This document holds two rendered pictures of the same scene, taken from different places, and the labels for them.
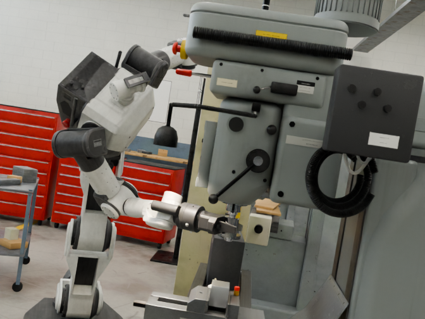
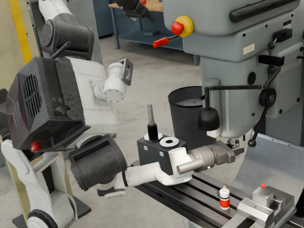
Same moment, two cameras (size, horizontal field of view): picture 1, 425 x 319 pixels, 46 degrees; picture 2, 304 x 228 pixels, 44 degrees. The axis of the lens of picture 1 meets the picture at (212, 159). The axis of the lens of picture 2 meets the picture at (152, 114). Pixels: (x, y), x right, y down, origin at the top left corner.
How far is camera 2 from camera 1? 1.43 m
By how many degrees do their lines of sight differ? 48
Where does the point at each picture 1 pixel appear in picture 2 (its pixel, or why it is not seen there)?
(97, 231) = (66, 211)
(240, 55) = (256, 20)
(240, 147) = (254, 93)
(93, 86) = (72, 98)
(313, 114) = (288, 43)
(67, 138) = (99, 169)
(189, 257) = not seen: hidden behind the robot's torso
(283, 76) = (276, 24)
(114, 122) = (113, 122)
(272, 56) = (273, 11)
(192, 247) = not seen: hidden behind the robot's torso
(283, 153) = (279, 83)
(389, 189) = not seen: outside the picture
